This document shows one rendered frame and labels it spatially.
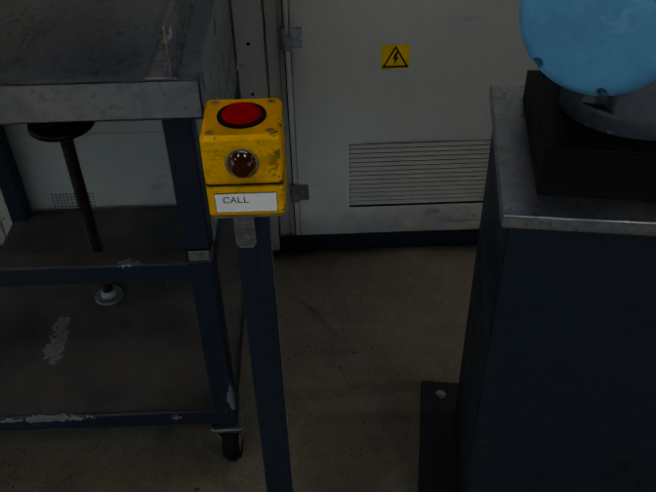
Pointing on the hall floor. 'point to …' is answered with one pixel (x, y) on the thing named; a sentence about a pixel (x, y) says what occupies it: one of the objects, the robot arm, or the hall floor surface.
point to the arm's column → (557, 360)
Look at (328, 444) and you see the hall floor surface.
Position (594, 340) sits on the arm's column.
